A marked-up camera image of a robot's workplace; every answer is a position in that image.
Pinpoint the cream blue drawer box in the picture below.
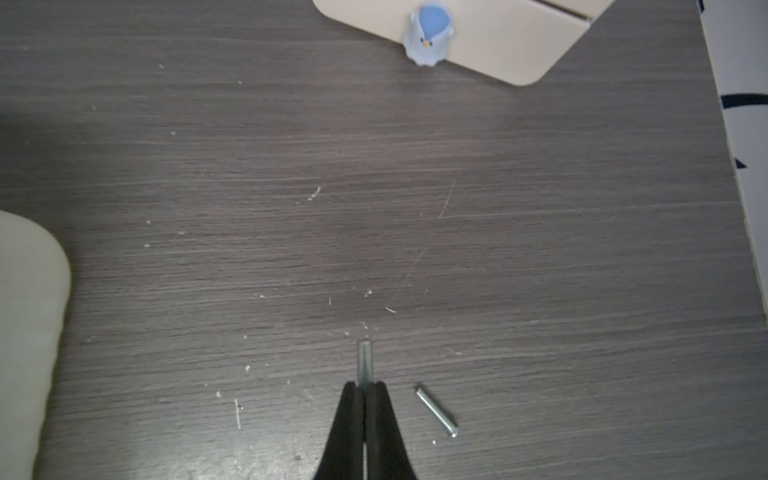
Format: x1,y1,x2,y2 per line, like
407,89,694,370
314,1,612,86

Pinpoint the small blue penguin figurine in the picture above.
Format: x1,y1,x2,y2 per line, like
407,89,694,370
403,2,454,67

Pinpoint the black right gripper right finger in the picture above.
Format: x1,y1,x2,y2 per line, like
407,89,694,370
364,382,417,480

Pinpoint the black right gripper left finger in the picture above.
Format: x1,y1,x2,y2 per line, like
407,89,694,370
313,382,365,480

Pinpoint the silver screw with round head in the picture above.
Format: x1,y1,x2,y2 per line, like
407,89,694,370
414,385,460,439

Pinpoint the white oval storage tray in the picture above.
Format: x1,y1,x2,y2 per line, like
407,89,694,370
1,211,71,479

